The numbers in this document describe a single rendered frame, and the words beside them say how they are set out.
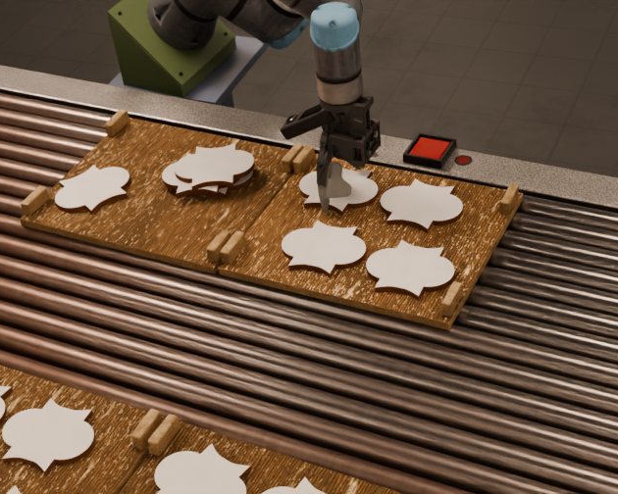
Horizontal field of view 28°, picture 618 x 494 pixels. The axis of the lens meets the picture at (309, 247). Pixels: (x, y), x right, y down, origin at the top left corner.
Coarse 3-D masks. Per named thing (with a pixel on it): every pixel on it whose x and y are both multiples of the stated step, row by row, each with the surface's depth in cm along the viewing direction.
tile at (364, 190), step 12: (300, 180) 219; (312, 180) 218; (348, 180) 217; (360, 180) 217; (372, 180) 216; (300, 192) 218; (312, 192) 216; (360, 192) 214; (372, 192) 214; (312, 204) 214; (336, 204) 212; (348, 204) 212; (360, 204) 212
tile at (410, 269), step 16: (384, 256) 200; (400, 256) 199; (416, 256) 199; (432, 256) 198; (368, 272) 198; (384, 272) 197; (400, 272) 196; (416, 272) 196; (432, 272) 195; (448, 272) 195; (384, 288) 194; (400, 288) 193; (416, 288) 193; (432, 288) 193
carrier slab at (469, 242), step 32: (288, 192) 218; (384, 192) 215; (480, 192) 212; (256, 224) 212; (288, 224) 211; (352, 224) 209; (384, 224) 208; (448, 224) 206; (480, 224) 205; (256, 256) 205; (448, 256) 200; (480, 256) 199; (288, 288) 199; (320, 288) 197; (352, 288) 196; (448, 288) 194; (416, 320) 190; (448, 320) 188
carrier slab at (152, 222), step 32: (128, 128) 241; (160, 128) 239; (96, 160) 233; (128, 160) 232; (160, 160) 231; (256, 160) 227; (128, 192) 224; (160, 192) 223; (256, 192) 219; (32, 224) 220; (64, 224) 218; (96, 224) 217; (128, 224) 216; (160, 224) 215; (192, 224) 214; (224, 224) 213; (160, 256) 209; (192, 256) 207
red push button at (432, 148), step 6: (420, 138) 228; (426, 138) 228; (420, 144) 227; (426, 144) 226; (432, 144) 226; (438, 144) 226; (444, 144) 226; (414, 150) 225; (420, 150) 225; (426, 150) 225; (432, 150) 225; (438, 150) 225; (444, 150) 224; (426, 156) 224; (432, 156) 223; (438, 156) 223
